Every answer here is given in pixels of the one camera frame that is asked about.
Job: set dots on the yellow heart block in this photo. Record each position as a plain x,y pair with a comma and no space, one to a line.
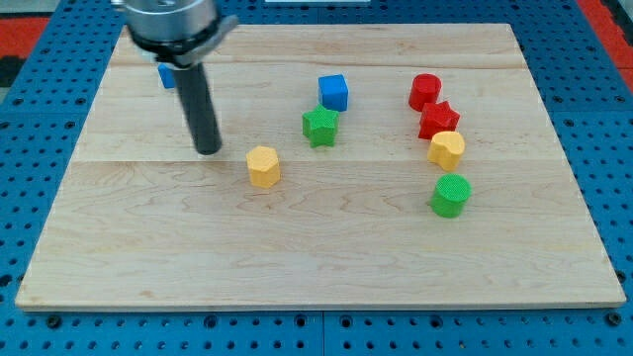
446,150

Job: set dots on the yellow hexagon block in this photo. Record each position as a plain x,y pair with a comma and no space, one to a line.
263,166

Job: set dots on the blue cube block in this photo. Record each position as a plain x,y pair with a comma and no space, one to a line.
333,92

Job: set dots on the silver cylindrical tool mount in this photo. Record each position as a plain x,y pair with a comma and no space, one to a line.
179,33

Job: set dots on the blue block behind rod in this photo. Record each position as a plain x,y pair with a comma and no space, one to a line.
166,76

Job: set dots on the red star block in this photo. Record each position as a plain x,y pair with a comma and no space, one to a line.
436,118

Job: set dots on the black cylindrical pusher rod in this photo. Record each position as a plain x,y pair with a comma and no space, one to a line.
194,94

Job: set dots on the green cylinder block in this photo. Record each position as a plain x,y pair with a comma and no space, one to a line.
451,193

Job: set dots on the green star block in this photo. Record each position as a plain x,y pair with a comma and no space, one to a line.
320,126

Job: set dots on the light wooden board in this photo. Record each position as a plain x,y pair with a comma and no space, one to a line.
142,223

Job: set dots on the red cylinder block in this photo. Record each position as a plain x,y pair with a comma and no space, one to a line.
425,88

